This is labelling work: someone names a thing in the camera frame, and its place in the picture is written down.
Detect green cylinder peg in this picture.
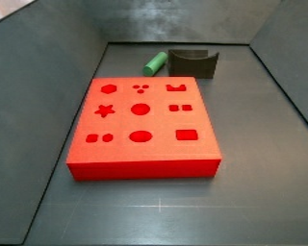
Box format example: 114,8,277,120
143,52,168,77

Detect black curved holder stand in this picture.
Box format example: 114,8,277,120
168,49,220,79

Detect red shape sorter block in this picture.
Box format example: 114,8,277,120
66,77,223,181

